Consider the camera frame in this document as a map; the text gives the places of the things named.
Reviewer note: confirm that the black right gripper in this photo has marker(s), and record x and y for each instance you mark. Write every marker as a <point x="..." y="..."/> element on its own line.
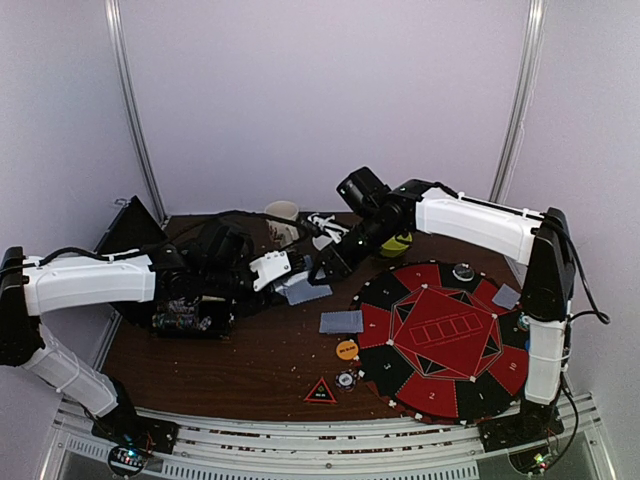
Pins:
<point x="338" y="258"/>

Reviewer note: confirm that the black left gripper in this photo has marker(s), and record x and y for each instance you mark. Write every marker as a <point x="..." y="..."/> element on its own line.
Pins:
<point x="248" y="301"/>

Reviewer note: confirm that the blue checked playing card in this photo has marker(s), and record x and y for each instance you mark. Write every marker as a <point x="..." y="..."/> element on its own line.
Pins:
<point x="303" y="292"/>

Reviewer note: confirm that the black round dealer puck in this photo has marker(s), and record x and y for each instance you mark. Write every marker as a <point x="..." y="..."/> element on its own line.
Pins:
<point x="463" y="272"/>

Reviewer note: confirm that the dealt card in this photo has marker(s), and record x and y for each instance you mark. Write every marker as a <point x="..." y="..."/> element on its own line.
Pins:
<point x="342" y="322"/>
<point x="506" y="297"/>

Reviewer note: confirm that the orange big blind button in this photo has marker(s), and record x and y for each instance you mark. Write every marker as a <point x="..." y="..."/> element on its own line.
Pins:
<point x="347" y="350"/>

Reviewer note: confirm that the poker chip stack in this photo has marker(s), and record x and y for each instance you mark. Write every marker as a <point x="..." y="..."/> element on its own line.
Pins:
<point x="346" y="380"/>
<point x="523" y="322"/>

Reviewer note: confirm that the blue grey cloth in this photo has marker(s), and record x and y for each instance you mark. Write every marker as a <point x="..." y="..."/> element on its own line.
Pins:
<point x="280" y="286"/>

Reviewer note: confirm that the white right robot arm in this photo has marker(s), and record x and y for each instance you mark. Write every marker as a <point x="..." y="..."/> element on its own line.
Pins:
<point x="538" y="241"/>

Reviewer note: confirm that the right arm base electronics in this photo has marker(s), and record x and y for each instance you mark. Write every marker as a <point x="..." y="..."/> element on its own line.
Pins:
<point x="525" y="436"/>

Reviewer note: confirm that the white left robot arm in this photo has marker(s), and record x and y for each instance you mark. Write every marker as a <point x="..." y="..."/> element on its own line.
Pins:
<point x="143" y="277"/>

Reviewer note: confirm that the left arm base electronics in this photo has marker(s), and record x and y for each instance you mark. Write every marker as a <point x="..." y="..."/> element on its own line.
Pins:
<point x="132" y="452"/>

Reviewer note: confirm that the lime green bowl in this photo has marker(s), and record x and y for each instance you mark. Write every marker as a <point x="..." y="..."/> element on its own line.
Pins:
<point x="395" y="247"/>

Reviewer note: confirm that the front poker chip stacks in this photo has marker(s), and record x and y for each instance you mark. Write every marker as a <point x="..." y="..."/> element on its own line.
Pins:
<point x="181" y="316"/>

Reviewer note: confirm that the white orange bowl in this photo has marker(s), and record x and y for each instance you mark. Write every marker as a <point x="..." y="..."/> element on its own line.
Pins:
<point x="321" y="242"/>

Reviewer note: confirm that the ceramic coral pattern mug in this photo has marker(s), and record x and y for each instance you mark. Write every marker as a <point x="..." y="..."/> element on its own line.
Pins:
<point x="282" y="223"/>

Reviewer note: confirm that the black poker chip case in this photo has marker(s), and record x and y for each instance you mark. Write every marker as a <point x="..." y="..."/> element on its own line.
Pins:
<point x="135" y="228"/>

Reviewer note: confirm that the red black poker mat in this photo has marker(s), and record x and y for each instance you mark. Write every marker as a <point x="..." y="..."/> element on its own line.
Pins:
<point x="438" y="347"/>

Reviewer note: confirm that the black red triangular all-in marker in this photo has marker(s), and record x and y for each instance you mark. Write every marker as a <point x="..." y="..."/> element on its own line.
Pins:
<point x="320" y="393"/>

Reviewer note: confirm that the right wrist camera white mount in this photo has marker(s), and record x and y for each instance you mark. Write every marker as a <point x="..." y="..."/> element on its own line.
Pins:
<point x="326" y="226"/>

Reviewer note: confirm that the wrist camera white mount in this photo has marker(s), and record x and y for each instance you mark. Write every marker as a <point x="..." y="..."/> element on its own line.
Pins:
<point x="269" y="267"/>
<point x="326" y="226"/>

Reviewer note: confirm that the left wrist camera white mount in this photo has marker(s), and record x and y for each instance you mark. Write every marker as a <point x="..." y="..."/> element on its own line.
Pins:
<point x="269" y="267"/>

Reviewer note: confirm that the aluminium front table rail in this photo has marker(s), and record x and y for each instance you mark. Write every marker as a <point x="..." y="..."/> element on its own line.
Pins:
<point x="400" y="448"/>

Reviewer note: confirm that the right aluminium frame post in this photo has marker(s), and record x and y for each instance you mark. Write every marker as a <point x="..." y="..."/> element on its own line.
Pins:
<point x="525" y="85"/>

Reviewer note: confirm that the aluminium frame post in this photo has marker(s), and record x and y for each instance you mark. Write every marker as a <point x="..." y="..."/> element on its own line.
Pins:
<point x="525" y="85"/>
<point x="117" y="36"/>

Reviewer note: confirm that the left aluminium frame post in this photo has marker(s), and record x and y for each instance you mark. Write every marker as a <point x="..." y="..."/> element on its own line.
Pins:
<point x="117" y="36"/>

